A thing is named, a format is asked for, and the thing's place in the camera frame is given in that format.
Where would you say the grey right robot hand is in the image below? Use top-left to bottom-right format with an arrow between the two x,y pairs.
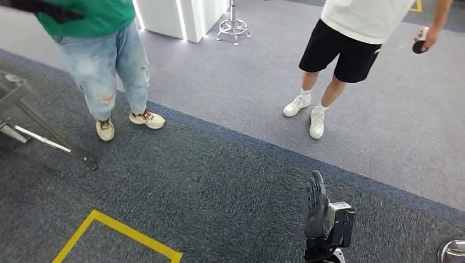
304,170 -> 333,241

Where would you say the chrome round base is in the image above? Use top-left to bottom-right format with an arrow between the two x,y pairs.
436,239 -> 465,263

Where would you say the person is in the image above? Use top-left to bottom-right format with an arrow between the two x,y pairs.
282,0 -> 455,140
0,0 -> 166,142

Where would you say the black round object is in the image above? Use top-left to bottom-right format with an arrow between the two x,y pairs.
412,26 -> 430,54

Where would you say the chrome stool base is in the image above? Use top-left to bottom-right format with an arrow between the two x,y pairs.
217,0 -> 252,47

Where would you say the person's hand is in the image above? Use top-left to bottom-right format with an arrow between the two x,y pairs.
414,25 -> 441,53

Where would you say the white cabinet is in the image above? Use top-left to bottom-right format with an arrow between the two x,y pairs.
135,0 -> 230,43

